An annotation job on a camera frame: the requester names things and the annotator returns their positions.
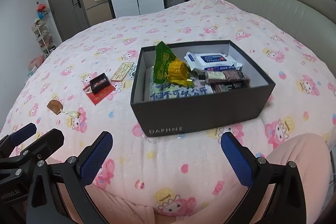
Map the grey door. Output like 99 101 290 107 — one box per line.
44 0 91 42

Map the person's right leg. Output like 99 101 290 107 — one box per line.
262 133 334 224

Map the pink bag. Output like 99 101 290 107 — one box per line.
28 55 45 75

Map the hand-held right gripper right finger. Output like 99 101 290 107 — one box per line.
220 132 313 224

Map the brown hand cream tube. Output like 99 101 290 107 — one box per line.
198 70 248 82

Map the white cartoon figure sticker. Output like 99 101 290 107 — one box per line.
123 64 138 83

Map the green yellow corn packet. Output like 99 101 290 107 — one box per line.
154 41 195 88

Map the black cardboard box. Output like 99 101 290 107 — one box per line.
130 40 276 138

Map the red blue plush toy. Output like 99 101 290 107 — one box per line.
35 2 49 20

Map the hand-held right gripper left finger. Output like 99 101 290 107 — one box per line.
26 132 113 224

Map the white wet wipes pack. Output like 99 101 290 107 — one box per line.
184 51 243 73

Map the small black frame box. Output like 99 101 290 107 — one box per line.
89 73 111 94

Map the wooden comb with tassel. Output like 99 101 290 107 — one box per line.
47 100 80 119

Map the pink printed blanket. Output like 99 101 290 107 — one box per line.
0 0 336 224

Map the beige cabinet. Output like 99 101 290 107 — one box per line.
81 0 115 27

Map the colourful coupon card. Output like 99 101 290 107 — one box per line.
110 63 134 82

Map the grey green bed headboard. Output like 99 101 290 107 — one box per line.
219 0 336 77

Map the dark brown packet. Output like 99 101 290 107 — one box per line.
210 80 250 94

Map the red envelope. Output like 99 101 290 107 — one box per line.
83 82 117 104

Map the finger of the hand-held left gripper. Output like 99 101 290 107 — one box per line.
0 123 37 153
16 128 65 169

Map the white shelf rack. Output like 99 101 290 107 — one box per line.
31 18 57 56

